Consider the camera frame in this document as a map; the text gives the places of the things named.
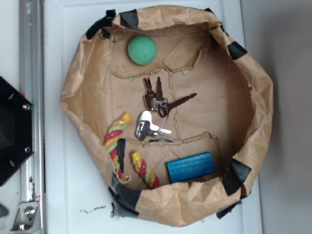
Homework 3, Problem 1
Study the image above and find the brown paper bag bin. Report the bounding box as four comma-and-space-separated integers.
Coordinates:
60, 5, 273, 227

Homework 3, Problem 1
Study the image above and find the blue rectangular block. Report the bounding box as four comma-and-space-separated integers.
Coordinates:
167, 152, 215, 183

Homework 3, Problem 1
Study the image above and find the green foam ball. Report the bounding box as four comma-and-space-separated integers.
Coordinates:
128, 35, 157, 65

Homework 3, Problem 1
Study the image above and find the multicolour twisted rope toy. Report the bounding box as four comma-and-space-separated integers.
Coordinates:
103, 112, 160, 189

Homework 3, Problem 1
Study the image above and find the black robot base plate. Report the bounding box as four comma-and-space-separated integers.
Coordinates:
0, 78, 34, 186

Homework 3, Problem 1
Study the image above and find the aluminium extrusion rail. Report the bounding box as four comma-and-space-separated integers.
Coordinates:
19, 0, 47, 234

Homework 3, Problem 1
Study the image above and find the metal corner bracket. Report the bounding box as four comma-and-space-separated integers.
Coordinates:
10, 201, 41, 234

